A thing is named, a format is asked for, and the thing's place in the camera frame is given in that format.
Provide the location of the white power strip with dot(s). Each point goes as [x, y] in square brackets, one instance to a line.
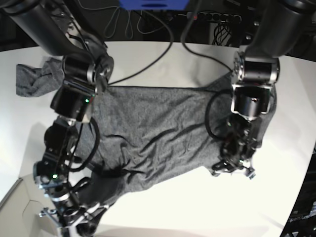
[216, 17]

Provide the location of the blue box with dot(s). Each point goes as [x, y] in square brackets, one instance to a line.
[153, 4]

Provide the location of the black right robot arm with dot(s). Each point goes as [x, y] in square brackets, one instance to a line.
[86, 71]

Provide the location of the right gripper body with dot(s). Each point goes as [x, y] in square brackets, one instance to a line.
[81, 222]

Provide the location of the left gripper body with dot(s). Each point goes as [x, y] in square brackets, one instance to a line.
[227, 167]

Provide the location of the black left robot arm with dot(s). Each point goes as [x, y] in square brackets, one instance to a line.
[253, 92]

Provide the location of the grey t-shirt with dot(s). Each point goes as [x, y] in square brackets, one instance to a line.
[147, 134]

